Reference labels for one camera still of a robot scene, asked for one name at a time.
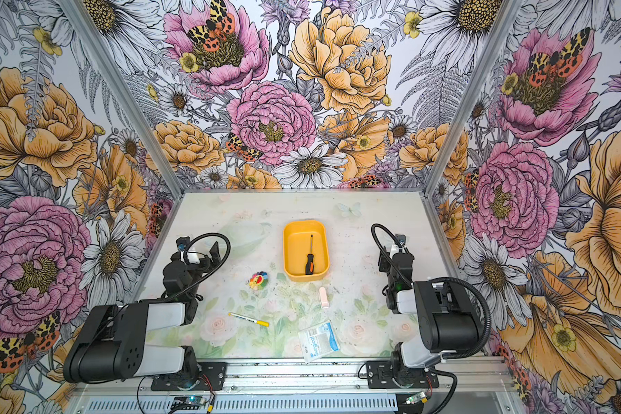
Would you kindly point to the aluminium corner post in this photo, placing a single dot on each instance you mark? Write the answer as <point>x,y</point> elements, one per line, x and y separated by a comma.
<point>100,52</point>
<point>482,69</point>

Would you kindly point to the yellow plastic bin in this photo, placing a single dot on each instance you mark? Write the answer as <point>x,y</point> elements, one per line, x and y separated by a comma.
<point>296,248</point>

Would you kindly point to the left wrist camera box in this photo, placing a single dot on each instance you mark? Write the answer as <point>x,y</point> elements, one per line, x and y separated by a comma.
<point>187,256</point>

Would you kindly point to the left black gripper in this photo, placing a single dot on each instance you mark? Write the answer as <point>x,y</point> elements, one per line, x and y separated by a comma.
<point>206,261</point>

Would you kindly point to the aluminium front rail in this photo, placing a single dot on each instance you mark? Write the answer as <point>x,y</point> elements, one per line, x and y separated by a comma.
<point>479,374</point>

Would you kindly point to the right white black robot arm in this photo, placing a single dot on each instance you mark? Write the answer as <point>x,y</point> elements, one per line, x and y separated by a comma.
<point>453,320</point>

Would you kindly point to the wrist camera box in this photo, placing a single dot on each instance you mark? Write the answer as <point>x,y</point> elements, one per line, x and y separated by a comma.
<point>187,256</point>
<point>398,245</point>

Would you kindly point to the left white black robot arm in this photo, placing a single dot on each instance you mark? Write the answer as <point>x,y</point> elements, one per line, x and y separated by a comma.
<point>112,343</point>

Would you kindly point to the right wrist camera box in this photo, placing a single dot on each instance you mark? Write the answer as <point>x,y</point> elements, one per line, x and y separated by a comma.
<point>398,245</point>

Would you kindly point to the right aluminium corner post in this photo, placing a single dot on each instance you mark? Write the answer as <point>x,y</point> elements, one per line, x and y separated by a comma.
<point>482,69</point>

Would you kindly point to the right green circuit board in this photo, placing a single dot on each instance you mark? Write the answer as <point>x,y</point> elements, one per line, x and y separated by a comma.
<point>417,398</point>

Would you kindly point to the black orange screwdriver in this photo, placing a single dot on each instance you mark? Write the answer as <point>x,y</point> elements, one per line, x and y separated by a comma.
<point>309,265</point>

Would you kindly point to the clear blue plastic packet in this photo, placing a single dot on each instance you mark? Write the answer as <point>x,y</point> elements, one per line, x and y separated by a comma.
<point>318,341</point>

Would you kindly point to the yellow white marker pen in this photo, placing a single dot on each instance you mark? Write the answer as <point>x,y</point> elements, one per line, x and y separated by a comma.
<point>250,319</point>

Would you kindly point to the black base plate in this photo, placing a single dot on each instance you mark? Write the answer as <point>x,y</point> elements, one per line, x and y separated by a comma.
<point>382,375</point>
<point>206,376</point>

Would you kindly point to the colourful round toy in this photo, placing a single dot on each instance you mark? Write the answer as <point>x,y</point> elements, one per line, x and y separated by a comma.
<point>258,281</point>

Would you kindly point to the pink small tube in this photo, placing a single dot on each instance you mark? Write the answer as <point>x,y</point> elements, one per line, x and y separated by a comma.
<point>323,297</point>

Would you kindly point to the white slotted cable duct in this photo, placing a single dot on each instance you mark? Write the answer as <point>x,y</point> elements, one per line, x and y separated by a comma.
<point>293,403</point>

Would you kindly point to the left green circuit board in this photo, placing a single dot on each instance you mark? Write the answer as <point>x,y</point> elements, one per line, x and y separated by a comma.
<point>189,403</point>

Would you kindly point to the green circuit board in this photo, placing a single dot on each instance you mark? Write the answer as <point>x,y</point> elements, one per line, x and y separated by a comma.
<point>189,403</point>
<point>417,398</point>

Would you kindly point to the left aluminium corner post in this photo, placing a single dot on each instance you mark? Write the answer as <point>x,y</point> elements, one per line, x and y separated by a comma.
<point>100,52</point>

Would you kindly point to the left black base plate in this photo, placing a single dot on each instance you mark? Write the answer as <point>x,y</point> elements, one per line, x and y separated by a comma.
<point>206,376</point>

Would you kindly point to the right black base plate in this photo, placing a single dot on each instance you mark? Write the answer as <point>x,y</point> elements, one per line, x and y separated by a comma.
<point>382,375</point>

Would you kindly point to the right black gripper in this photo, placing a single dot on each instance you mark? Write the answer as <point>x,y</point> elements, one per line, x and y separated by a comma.
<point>382,266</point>

